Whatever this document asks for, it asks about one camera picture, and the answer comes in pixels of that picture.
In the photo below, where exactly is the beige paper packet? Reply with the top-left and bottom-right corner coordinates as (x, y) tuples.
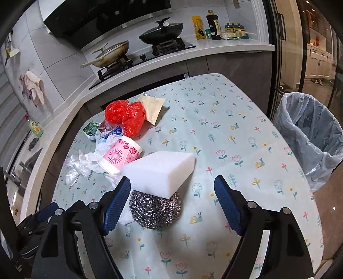
(137, 92), (166, 126)

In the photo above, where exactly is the yellow food packet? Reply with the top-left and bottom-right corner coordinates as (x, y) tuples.
(192, 15), (206, 40)

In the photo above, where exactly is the floral tablecloth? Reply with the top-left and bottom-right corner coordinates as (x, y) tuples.
(51, 73), (326, 279)

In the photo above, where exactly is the beige frying pan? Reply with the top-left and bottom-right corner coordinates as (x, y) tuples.
(82, 40), (129, 68)

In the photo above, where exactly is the green dish soap bottle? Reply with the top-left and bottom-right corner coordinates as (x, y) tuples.
(25, 115), (44, 138)

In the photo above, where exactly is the black bin with clear liner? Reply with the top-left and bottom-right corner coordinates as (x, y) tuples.
(273, 92), (343, 193)

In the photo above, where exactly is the black gas stove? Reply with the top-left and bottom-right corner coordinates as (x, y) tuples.
(88, 37), (197, 90)

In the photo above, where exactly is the steel sink faucet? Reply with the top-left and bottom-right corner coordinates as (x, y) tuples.
(18, 160), (33, 173)

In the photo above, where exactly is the green foil wrapper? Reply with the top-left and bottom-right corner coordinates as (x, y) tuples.
(83, 121), (101, 139)

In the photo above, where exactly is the black range hood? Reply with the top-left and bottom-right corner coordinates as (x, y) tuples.
(43, 0), (172, 50)

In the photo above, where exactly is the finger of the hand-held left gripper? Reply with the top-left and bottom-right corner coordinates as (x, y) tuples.
(17, 202), (59, 238)

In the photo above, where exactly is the steel wool scrubber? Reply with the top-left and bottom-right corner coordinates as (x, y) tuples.
(129, 189), (181, 230)

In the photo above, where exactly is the black wok with lid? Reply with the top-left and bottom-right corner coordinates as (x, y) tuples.
(138, 17), (184, 45)

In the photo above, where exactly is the hanging beige dish towel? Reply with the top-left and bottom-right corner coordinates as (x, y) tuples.
(19, 70), (45, 108)

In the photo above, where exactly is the dark sauce bottle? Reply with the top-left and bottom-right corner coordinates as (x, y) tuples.
(206, 10), (222, 40)

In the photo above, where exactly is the glass sliding door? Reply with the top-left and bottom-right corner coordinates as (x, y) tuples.
(263, 0), (343, 113)

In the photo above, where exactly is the white plastic bag blue print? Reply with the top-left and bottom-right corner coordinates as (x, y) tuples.
(95, 126), (126, 152)

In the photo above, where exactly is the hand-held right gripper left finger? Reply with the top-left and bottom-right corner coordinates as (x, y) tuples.
(32, 176), (132, 279)

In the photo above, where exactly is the white rectangular sponge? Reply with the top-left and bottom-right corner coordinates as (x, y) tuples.
(121, 151), (196, 199)

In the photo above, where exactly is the white printed wrapper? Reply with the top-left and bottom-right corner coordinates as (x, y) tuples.
(98, 121), (113, 137)

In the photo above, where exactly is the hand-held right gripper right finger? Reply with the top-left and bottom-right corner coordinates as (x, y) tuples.
(214, 175), (314, 279)

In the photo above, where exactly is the clear crumpled plastic wrap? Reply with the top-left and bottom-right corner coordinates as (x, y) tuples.
(65, 150), (108, 186)

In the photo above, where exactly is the hanging white kitchen utensil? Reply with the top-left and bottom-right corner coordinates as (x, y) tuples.
(4, 32), (21, 66)

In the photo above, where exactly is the pink floral paper cup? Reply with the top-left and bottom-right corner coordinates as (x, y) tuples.
(98, 135), (142, 174)

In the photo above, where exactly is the red plastic bag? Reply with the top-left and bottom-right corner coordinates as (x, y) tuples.
(104, 100), (146, 138)

